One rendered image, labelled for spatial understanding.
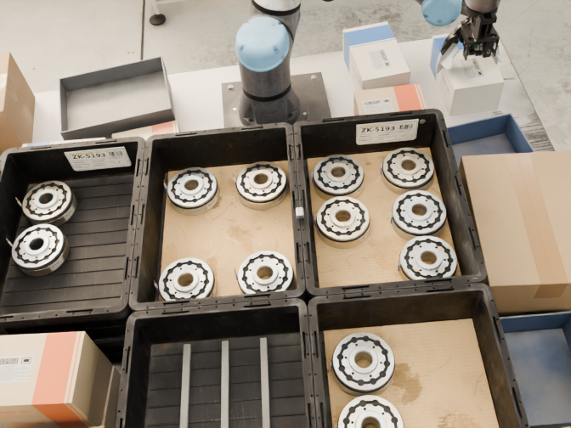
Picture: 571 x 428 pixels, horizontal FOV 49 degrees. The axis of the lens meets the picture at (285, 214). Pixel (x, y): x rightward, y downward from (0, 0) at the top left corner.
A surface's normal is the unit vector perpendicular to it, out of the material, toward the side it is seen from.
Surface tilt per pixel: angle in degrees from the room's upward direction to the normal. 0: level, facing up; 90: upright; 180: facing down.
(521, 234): 0
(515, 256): 0
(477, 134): 90
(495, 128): 90
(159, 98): 0
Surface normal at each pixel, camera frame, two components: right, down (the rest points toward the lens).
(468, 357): -0.08, -0.58
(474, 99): 0.12, 0.80
